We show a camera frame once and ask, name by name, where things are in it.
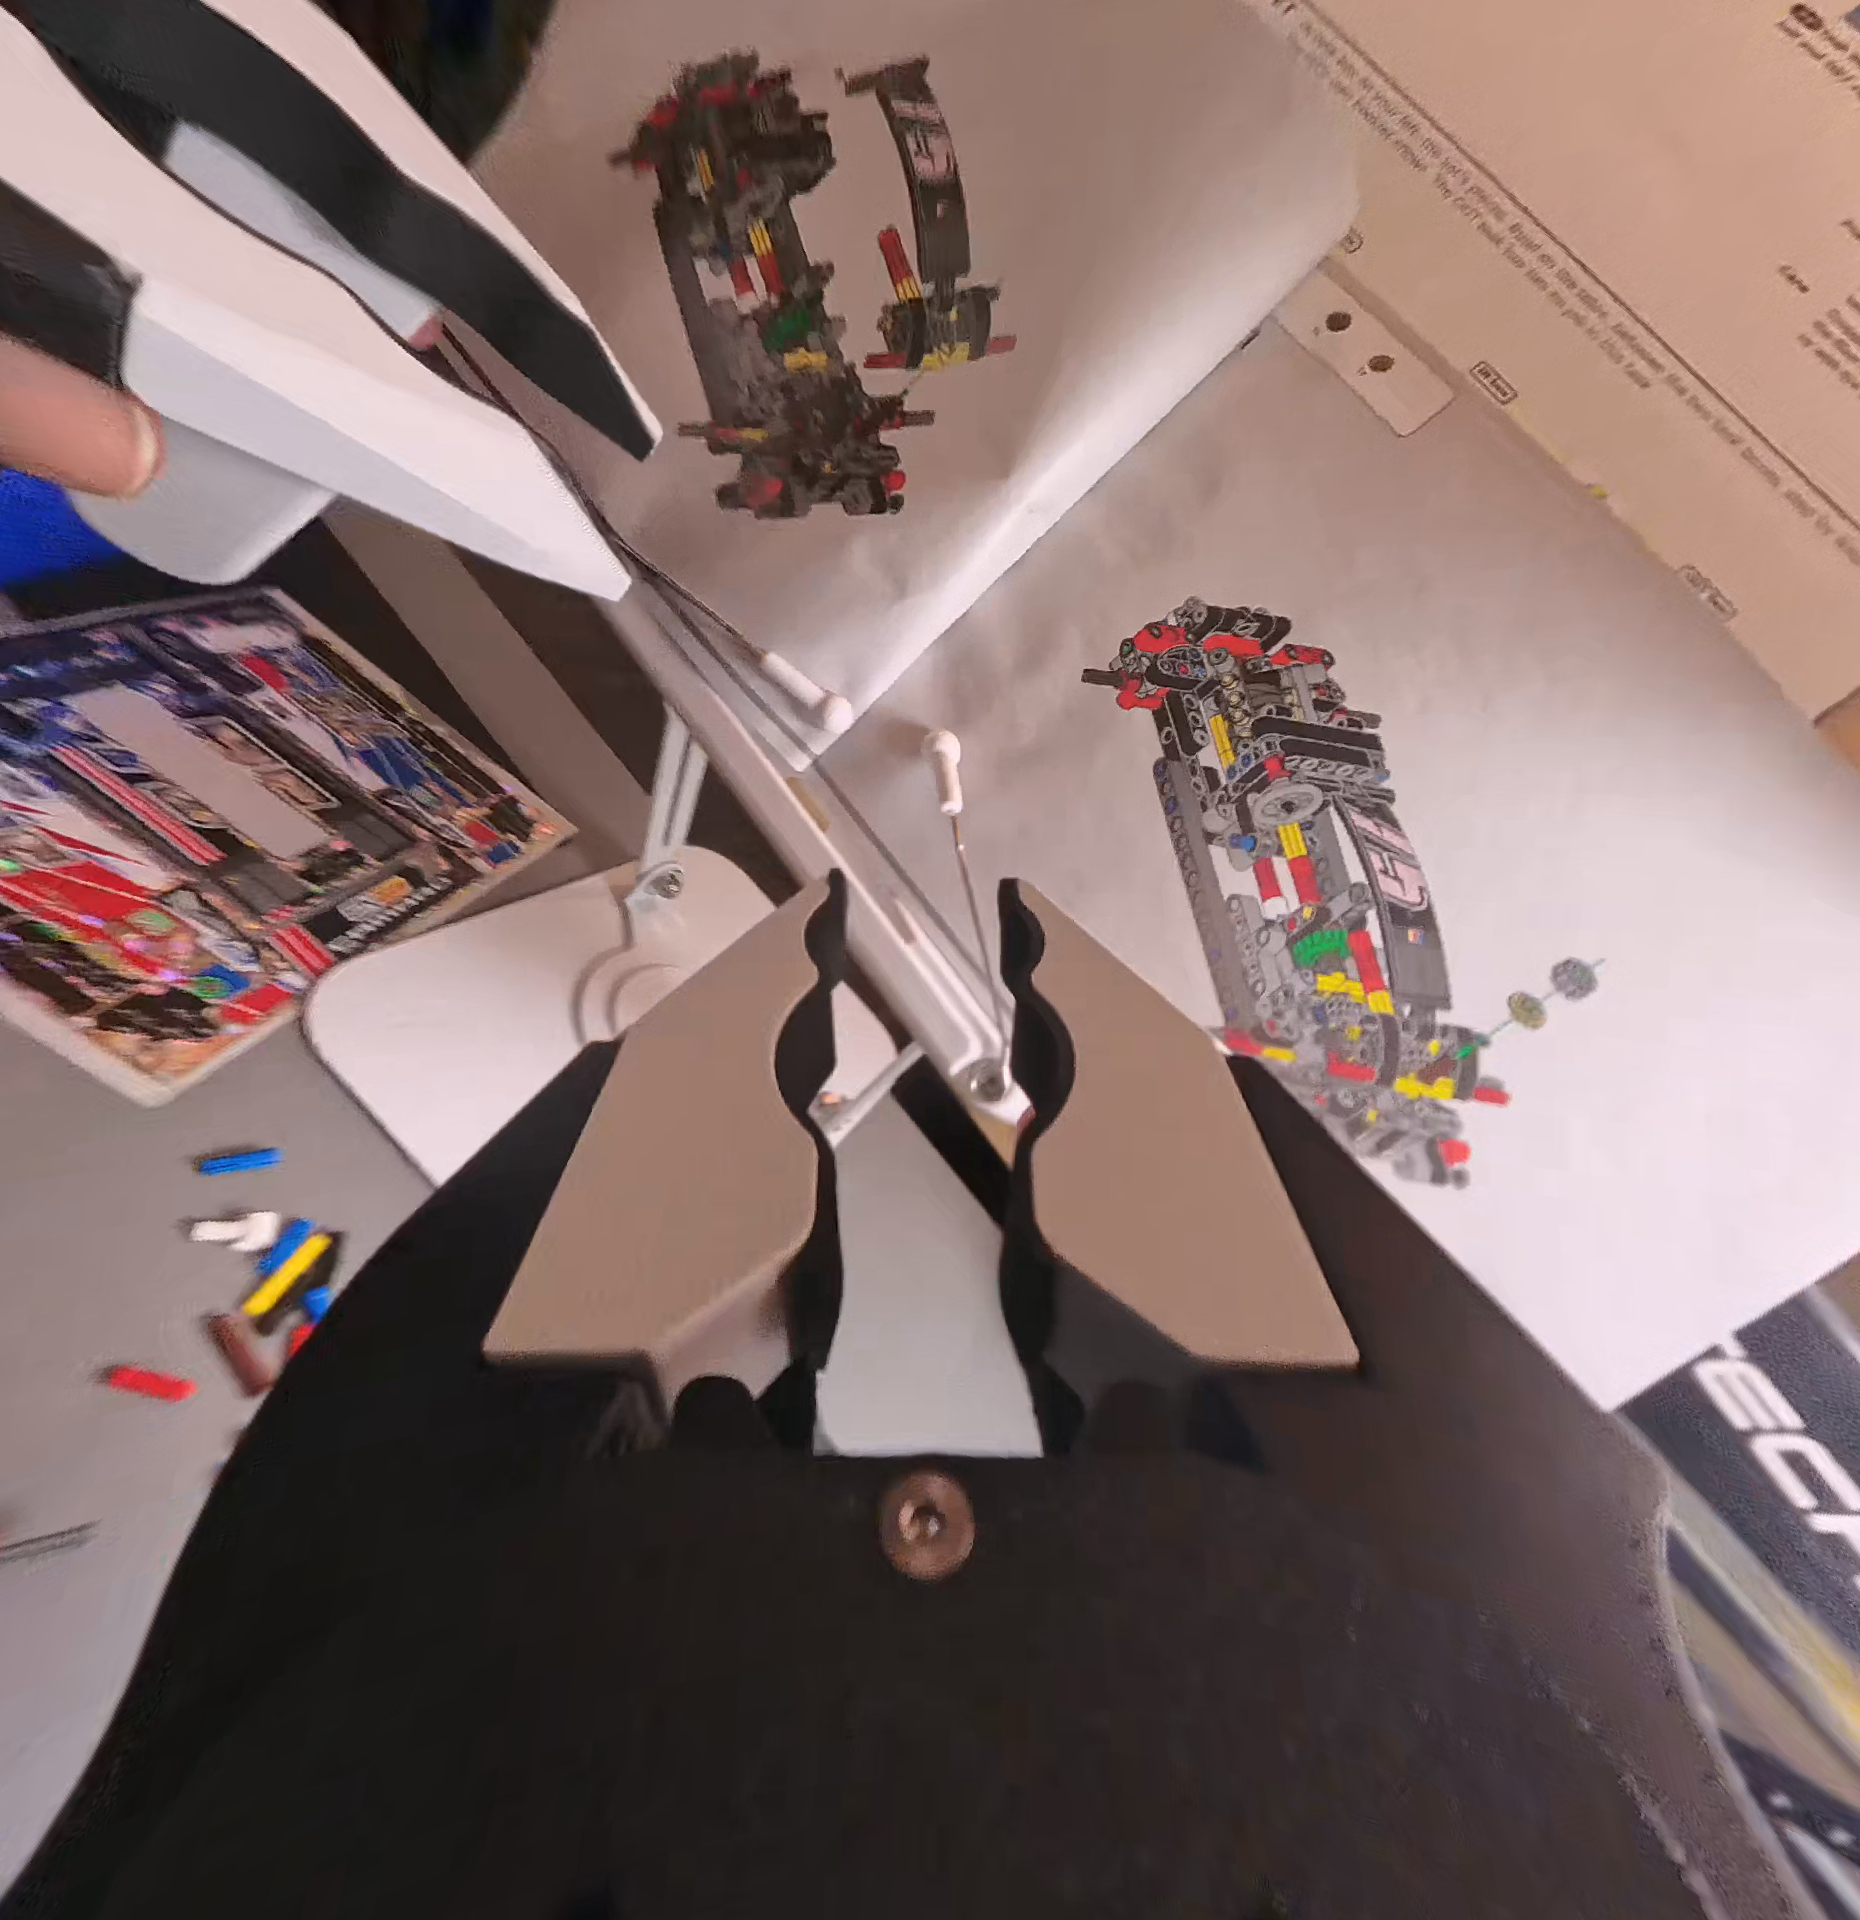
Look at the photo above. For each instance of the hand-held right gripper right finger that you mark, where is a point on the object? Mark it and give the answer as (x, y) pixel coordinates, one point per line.
(1171, 1200)

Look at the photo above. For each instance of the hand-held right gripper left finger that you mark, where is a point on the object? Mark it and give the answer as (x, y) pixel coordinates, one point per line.
(675, 1185)

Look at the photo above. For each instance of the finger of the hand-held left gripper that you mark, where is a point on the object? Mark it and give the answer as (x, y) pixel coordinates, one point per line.
(346, 434)
(420, 164)

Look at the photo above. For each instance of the white book stand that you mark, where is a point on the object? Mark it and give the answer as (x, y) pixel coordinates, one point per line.
(466, 989)

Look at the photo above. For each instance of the white building manual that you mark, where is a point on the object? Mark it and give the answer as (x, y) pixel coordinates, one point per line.
(1620, 900)

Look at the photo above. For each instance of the white lego elbow piece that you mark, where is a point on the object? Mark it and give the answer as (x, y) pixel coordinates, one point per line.
(232, 1230)

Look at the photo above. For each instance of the lego instruction booklet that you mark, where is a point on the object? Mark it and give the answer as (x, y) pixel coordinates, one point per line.
(195, 841)

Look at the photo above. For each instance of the pile of small lego pieces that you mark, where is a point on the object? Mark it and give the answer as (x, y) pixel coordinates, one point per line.
(277, 1290)

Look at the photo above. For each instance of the small blue lego pin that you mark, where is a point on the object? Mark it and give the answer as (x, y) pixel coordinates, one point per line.
(237, 1161)

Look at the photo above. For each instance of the dark lego set box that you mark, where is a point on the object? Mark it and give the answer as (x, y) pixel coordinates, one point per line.
(1800, 1469)

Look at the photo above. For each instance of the blue plastic storage bin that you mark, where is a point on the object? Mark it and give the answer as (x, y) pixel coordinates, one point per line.
(29, 533)

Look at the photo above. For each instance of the printed instruction board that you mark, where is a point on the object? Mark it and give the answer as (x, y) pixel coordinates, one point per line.
(1620, 180)

